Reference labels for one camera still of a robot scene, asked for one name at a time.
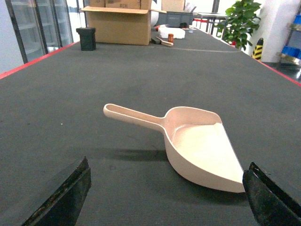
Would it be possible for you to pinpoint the steel shelf rack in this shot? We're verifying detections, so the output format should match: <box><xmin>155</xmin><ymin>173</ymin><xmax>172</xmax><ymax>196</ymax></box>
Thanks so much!
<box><xmin>277</xmin><ymin>12</ymin><xmax>301</xmax><ymax>67</ymax></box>

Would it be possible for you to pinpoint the grey plastic crate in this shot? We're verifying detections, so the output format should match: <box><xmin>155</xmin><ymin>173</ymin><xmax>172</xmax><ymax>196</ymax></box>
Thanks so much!
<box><xmin>155</xmin><ymin>11</ymin><xmax>193</xmax><ymax>28</ymax></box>

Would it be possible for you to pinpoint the wooden handled brush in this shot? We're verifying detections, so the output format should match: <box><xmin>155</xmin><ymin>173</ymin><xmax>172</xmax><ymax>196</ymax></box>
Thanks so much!
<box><xmin>151</xmin><ymin>37</ymin><xmax>174</xmax><ymax>47</ymax></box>

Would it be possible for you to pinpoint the green potted plant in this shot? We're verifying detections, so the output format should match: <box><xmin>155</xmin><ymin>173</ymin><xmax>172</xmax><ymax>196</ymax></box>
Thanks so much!
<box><xmin>214</xmin><ymin>0</ymin><xmax>261</xmax><ymax>50</ymax></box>

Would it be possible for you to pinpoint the yellow black striped bollard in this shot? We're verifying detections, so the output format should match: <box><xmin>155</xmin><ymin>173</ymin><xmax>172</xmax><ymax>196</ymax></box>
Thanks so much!
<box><xmin>252</xmin><ymin>38</ymin><xmax>264</xmax><ymax>61</ymax></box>

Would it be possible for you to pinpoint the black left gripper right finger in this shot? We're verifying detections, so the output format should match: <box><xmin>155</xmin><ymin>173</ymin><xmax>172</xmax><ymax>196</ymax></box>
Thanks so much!
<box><xmin>243</xmin><ymin>162</ymin><xmax>301</xmax><ymax>226</ymax></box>

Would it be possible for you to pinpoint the black plastic box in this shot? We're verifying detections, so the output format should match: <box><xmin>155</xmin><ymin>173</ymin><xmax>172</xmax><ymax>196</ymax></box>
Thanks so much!
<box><xmin>76</xmin><ymin>27</ymin><xmax>96</xmax><ymax>51</ymax></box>

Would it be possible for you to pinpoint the large cardboard box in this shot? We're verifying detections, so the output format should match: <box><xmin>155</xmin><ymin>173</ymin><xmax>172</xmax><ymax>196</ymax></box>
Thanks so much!
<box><xmin>82</xmin><ymin>0</ymin><xmax>151</xmax><ymax>46</ymax></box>

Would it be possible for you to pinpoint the white foam block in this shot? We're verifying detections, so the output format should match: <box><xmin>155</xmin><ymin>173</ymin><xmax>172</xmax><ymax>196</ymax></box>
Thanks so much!
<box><xmin>158</xmin><ymin>27</ymin><xmax>186</xmax><ymax>39</ymax></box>

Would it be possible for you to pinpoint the orange can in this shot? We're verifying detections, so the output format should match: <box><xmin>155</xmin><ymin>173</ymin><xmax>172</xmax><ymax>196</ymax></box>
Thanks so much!
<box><xmin>168</xmin><ymin>33</ymin><xmax>174</xmax><ymax>43</ymax></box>

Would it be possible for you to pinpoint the beige plastic dustpan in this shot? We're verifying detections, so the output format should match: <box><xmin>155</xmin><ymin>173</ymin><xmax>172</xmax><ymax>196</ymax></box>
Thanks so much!
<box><xmin>103</xmin><ymin>104</ymin><xmax>245</xmax><ymax>193</ymax></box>

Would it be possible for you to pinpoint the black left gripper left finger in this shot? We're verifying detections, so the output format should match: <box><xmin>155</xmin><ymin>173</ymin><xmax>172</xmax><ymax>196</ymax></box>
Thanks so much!
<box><xmin>22</xmin><ymin>157</ymin><xmax>91</xmax><ymax>226</ymax></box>

